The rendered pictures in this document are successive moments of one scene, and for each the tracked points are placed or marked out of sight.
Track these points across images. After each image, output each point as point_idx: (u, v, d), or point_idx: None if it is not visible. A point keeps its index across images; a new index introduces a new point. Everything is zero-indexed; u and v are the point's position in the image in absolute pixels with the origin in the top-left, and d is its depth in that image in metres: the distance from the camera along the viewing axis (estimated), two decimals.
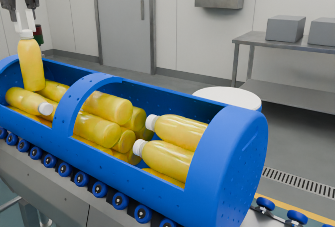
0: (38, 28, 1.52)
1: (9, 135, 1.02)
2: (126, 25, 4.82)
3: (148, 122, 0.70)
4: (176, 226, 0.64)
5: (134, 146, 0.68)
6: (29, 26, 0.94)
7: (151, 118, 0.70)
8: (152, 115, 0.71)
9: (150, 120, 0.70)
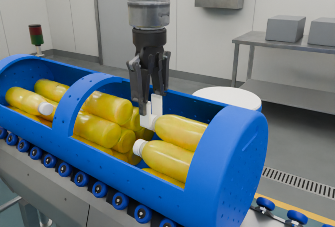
0: (38, 28, 1.52)
1: (9, 135, 1.02)
2: (126, 25, 4.82)
3: None
4: (176, 226, 0.64)
5: (134, 146, 0.68)
6: (152, 114, 0.74)
7: (151, 118, 0.70)
8: (152, 115, 0.71)
9: (150, 120, 0.70)
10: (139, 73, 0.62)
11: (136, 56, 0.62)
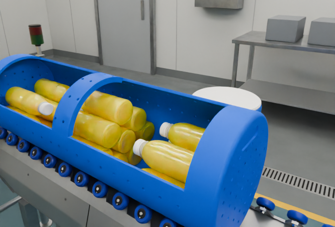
0: (38, 28, 1.52)
1: (9, 135, 1.02)
2: (126, 25, 4.82)
3: None
4: (176, 226, 0.64)
5: (135, 146, 0.68)
6: None
7: None
8: None
9: None
10: None
11: None
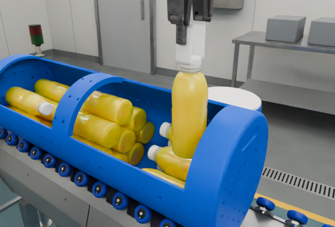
0: (38, 28, 1.52)
1: (9, 135, 1.02)
2: (126, 25, 4.82)
3: None
4: (176, 226, 0.64)
5: None
6: None
7: None
8: None
9: None
10: None
11: None
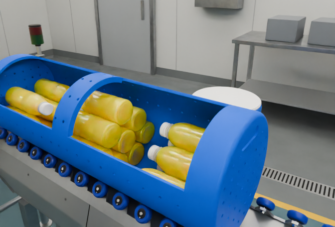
0: (38, 28, 1.52)
1: (9, 135, 1.02)
2: (126, 25, 4.82)
3: None
4: (176, 226, 0.64)
5: None
6: None
7: None
8: None
9: None
10: None
11: None
